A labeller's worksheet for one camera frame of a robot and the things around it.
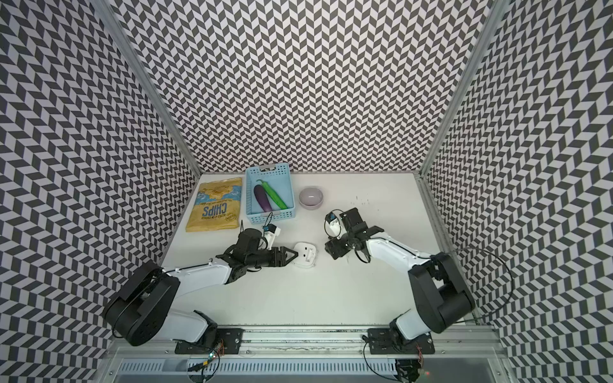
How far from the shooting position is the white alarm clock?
0.88 m

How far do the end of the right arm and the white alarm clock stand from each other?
67mm

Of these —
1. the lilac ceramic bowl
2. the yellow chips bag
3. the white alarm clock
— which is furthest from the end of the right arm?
the yellow chips bag

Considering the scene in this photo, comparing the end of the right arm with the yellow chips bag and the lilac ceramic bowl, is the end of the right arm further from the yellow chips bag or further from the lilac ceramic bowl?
the yellow chips bag

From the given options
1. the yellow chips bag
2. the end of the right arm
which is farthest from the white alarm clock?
the yellow chips bag

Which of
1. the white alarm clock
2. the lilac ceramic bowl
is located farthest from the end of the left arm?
the lilac ceramic bowl

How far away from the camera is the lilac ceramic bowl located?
1.03 meters

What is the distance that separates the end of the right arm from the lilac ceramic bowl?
22 cm

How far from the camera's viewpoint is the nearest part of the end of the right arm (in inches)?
25.8

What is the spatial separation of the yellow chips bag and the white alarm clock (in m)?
0.30

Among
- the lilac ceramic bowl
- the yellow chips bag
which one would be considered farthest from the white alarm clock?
the yellow chips bag

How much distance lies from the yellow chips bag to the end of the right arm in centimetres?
45

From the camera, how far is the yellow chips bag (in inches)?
39.6

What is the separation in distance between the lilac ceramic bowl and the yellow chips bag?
0.29m
